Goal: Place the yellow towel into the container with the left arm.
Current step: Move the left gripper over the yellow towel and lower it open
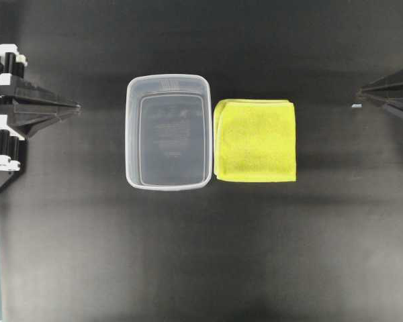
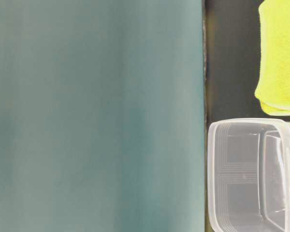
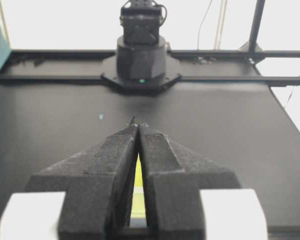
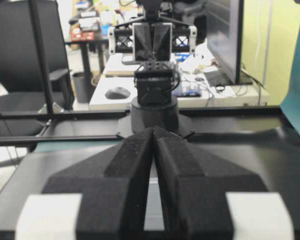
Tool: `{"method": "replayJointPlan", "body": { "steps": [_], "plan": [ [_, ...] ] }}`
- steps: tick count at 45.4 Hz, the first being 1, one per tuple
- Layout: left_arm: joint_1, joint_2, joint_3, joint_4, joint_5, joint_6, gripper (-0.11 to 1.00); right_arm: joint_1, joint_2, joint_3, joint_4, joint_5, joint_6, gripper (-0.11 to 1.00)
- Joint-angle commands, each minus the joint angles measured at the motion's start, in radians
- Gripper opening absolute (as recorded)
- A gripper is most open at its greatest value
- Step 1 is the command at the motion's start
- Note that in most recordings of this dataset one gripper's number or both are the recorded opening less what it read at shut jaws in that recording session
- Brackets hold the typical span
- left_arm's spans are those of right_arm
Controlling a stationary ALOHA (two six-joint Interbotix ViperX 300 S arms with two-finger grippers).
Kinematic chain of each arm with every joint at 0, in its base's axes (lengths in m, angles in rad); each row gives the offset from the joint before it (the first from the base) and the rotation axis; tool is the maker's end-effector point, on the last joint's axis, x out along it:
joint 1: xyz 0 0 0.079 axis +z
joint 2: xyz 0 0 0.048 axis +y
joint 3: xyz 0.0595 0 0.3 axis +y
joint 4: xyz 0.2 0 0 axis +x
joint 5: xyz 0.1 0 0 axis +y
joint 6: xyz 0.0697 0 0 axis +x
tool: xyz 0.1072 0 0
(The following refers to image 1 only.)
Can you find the yellow folded towel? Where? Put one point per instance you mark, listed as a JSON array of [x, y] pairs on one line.
[[255, 140]]

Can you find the clear plastic container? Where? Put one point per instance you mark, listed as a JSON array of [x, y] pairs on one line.
[[168, 132]]

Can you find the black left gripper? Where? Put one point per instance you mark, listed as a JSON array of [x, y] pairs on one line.
[[18, 123]]

